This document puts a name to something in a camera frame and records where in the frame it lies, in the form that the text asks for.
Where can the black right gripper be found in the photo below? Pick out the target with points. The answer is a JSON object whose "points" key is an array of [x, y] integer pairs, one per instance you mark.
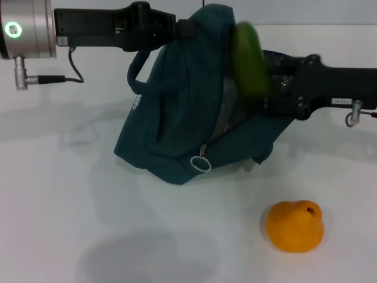
{"points": [[332, 85]]}

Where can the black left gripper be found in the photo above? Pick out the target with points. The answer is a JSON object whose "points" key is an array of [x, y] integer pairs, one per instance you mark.
{"points": [[117, 29]]}

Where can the green cucumber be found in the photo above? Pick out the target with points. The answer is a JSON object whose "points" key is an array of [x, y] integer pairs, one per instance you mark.
{"points": [[250, 65]]}

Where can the dark teal lunch bag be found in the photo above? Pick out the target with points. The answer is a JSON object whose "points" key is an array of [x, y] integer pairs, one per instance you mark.
{"points": [[182, 103]]}

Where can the orange fruit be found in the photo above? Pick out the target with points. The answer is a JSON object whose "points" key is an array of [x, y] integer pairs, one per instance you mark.
{"points": [[294, 230]]}

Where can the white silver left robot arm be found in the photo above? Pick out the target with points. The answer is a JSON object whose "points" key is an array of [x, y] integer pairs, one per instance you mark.
{"points": [[29, 29]]}

